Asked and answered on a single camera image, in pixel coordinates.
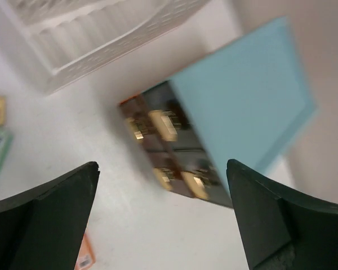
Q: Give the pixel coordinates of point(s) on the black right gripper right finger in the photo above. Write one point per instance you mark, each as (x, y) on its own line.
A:
(282, 228)

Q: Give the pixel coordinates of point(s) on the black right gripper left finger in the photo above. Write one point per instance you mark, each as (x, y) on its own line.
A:
(43, 227)

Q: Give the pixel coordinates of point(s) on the orange correction tape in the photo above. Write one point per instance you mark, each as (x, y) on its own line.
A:
(86, 258)

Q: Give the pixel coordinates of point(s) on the blue top drawer box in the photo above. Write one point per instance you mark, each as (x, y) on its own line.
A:
(246, 101)

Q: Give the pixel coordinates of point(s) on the white plastic file organizer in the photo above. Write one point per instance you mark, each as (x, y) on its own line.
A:
(53, 43)

